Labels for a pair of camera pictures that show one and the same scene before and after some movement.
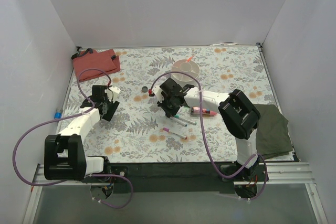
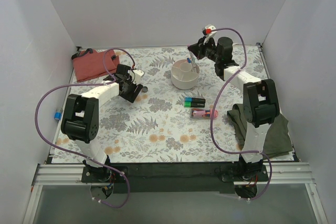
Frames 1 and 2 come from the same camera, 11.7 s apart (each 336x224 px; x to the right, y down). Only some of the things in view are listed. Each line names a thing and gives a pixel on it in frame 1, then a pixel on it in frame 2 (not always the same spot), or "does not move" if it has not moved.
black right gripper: [166, 106] -> [200, 50]
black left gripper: [111, 109] -> [132, 92]
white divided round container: [186, 65] does not move
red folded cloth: [90, 65] does not move
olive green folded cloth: [273, 137] does not move
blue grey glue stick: [58, 114] does not move
